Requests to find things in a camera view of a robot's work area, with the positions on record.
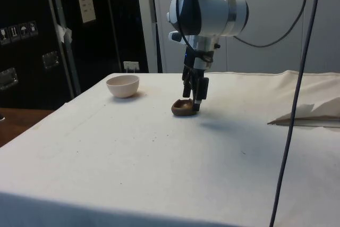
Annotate brown cup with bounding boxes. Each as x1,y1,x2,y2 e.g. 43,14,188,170
171,98,200,117

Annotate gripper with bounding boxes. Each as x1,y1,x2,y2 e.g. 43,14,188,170
182,48,215,112

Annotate white bowl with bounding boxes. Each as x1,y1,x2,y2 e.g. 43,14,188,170
106,75,140,98

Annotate black cabinet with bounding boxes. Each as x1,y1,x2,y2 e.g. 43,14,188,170
0,0,149,111

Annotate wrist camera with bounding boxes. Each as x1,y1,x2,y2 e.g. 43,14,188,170
168,31,184,44

